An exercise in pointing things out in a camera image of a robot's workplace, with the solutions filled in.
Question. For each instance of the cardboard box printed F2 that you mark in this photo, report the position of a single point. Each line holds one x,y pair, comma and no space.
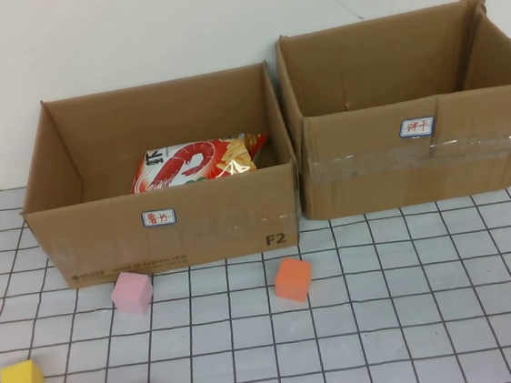
106,248

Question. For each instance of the light pink foam cube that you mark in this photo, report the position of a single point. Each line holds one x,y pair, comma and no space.
131,293

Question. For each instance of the red shrimp chips bag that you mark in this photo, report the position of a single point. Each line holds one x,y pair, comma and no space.
179,163

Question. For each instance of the orange foam cube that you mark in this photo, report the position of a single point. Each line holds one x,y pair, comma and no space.
292,281

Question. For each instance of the cardboard box with clear tape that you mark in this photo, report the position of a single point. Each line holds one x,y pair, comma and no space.
373,179

